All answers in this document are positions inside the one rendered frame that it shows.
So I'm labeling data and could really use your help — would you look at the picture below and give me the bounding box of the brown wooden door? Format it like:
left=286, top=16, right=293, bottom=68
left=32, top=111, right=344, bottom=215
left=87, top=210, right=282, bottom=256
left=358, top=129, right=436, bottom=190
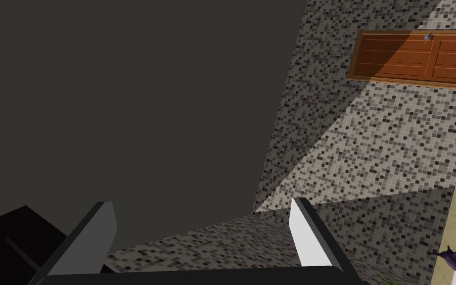
left=346, top=29, right=456, bottom=86

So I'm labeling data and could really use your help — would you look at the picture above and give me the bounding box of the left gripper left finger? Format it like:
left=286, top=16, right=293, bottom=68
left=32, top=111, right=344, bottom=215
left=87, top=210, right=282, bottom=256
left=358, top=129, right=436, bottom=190
left=30, top=201, right=118, bottom=285

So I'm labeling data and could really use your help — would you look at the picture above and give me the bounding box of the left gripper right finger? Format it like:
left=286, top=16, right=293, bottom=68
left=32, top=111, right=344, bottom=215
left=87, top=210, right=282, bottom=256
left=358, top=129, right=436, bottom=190
left=288, top=196, right=359, bottom=284

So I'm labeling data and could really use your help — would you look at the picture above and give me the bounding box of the black cabinet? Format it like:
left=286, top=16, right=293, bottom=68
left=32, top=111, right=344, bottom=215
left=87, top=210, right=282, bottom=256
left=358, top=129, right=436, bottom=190
left=0, top=205, right=69, bottom=285

